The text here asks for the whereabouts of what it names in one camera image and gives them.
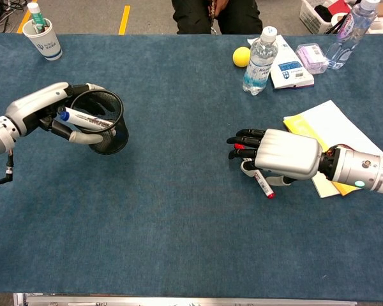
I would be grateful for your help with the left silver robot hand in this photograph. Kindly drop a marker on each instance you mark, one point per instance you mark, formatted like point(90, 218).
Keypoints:
point(35, 102)

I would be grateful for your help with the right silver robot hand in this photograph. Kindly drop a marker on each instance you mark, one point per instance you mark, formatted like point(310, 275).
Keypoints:
point(287, 153)

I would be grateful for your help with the red-capped whiteboard marker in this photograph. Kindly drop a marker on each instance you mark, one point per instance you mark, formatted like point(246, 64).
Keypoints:
point(265, 186)

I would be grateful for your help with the blue-capped whiteboard marker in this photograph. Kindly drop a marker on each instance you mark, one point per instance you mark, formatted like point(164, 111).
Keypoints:
point(83, 119)

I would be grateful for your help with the black mesh pen holder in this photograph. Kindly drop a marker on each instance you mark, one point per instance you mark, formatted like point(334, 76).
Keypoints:
point(115, 145)

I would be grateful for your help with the white notebook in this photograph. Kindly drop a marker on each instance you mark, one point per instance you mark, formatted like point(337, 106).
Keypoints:
point(325, 188)

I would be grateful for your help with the yellow and white Lexicon book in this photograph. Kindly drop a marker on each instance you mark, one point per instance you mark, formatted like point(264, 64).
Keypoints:
point(338, 127)

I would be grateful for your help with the white paper cup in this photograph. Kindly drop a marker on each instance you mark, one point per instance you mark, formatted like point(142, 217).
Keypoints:
point(48, 44)

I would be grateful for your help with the white blue box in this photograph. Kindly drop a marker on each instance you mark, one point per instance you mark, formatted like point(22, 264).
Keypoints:
point(290, 70)

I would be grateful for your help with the green tube with white cap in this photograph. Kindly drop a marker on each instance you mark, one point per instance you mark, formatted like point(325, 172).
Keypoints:
point(38, 17)

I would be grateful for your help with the blue-label water bottle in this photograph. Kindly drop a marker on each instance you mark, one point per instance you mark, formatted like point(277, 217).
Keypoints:
point(258, 63)

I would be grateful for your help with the clear box with purple contents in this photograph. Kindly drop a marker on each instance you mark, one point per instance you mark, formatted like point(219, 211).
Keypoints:
point(311, 57)

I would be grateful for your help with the yellow foam ball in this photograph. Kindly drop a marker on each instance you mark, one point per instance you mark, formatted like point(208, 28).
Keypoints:
point(241, 56)

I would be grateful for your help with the blue felt table cloth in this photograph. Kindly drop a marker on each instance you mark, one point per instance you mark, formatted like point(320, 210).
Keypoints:
point(178, 223)

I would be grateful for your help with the pink-label water bottle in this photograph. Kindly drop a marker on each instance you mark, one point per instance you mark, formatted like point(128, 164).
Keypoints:
point(348, 35)

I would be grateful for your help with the white plastic basket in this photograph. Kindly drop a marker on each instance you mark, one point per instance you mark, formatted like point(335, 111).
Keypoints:
point(309, 16)

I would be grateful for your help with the red item in basket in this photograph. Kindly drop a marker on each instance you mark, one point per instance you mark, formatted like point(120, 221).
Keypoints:
point(338, 6)

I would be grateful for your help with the seated person in dark clothes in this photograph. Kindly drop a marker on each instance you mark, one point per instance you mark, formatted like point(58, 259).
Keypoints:
point(191, 16)

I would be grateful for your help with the aluminium table edge rail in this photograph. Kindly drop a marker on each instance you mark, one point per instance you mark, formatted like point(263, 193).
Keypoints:
point(178, 301)

